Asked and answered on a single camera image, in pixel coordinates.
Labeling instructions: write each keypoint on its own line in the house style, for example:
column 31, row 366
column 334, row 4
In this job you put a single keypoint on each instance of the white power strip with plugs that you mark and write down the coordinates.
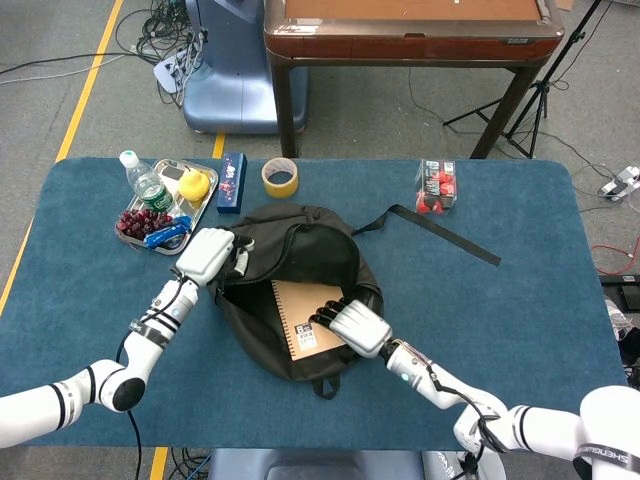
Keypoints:
column 167, row 72

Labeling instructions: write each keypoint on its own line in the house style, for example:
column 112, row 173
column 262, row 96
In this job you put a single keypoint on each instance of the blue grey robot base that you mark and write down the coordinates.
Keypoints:
column 235, row 85

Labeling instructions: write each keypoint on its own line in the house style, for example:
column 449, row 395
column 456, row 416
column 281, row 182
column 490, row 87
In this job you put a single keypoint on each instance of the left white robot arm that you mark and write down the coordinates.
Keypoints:
column 135, row 345

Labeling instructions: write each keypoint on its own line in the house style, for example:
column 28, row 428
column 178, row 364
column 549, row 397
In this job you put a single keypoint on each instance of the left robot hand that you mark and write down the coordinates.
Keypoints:
column 205, row 252

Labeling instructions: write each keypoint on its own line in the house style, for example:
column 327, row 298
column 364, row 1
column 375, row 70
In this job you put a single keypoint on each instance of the yellow tape roll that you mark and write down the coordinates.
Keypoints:
column 281, row 189

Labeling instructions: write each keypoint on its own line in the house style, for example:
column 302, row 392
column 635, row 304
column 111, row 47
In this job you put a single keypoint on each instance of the black backpack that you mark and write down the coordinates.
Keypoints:
column 305, row 245

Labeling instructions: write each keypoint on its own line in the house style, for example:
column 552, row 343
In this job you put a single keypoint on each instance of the brown spiral notebook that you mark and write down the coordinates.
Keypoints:
column 300, row 310

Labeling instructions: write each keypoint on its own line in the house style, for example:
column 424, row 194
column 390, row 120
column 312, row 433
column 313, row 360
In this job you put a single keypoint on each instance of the grey robot torso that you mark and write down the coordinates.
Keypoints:
column 310, row 465

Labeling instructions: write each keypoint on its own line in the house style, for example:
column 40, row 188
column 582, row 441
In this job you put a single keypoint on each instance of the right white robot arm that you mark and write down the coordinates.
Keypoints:
column 525, row 420

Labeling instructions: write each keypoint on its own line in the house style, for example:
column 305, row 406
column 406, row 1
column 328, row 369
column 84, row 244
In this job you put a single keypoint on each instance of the black tripod stand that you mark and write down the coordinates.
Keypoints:
column 537, row 95

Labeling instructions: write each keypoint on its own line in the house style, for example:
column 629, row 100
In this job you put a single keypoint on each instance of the clear box of red items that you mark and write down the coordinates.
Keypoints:
column 437, row 187

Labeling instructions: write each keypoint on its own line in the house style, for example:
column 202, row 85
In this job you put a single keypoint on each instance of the clear plastic water bottle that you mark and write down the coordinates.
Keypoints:
column 147, row 186

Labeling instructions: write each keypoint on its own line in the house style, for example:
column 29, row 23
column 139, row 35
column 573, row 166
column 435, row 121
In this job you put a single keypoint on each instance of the blue rectangular box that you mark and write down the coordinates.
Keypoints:
column 232, row 182

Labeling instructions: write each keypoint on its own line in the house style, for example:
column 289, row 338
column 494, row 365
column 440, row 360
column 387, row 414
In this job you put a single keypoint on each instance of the brown mahjong table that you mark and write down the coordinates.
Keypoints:
column 410, row 45

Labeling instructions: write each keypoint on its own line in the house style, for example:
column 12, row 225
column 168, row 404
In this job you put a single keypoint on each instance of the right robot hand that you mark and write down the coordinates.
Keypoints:
column 360, row 325

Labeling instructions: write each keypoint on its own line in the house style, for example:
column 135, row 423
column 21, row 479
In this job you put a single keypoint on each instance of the small white grey card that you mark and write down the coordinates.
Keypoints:
column 172, row 172

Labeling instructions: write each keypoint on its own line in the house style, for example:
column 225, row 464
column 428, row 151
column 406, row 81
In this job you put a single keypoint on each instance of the red grape bunch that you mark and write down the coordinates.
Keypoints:
column 140, row 222

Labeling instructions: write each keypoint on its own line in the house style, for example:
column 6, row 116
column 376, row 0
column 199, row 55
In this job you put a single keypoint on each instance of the metal tray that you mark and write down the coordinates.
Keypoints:
column 199, row 212

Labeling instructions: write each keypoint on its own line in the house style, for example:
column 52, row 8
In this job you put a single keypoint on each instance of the black floor box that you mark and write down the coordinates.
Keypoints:
column 620, row 287

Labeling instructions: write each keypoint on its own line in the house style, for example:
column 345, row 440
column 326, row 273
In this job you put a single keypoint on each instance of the blue table cloth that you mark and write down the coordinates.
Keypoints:
column 500, row 325

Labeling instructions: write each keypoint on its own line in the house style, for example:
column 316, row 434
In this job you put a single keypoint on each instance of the yellow toy pear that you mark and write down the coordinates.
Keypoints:
column 195, row 186

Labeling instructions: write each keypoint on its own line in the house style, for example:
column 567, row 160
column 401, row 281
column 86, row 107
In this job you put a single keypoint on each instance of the blue snack packet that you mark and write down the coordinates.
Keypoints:
column 167, row 232

